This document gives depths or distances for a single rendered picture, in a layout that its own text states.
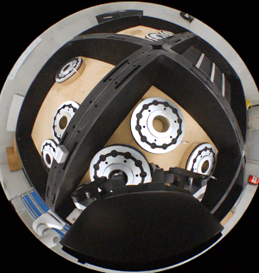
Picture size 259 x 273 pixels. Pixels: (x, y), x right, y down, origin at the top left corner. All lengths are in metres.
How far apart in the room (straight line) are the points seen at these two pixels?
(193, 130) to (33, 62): 3.12
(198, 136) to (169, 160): 0.09
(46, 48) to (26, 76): 0.85
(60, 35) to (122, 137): 3.27
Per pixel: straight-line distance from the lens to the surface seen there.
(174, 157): 0.21
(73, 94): 0.27
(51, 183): 0.17
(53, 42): 3.20
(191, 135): 0.23
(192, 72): 0.15
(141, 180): 0.15
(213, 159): 0.25
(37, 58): 3.05
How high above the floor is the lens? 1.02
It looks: 87 degrees down
